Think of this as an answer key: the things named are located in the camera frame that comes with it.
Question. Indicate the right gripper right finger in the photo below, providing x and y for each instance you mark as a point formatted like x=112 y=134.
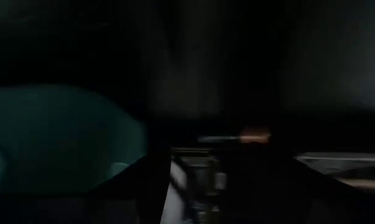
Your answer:
x=262 y=180

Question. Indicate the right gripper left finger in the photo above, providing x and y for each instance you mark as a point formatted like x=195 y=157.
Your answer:
x=156 y=186

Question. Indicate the black copper-top battery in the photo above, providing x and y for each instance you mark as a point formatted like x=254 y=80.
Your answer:
x=252 y=137

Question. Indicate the teal plastic bin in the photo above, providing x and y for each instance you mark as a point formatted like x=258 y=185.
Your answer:
x=50 y=130

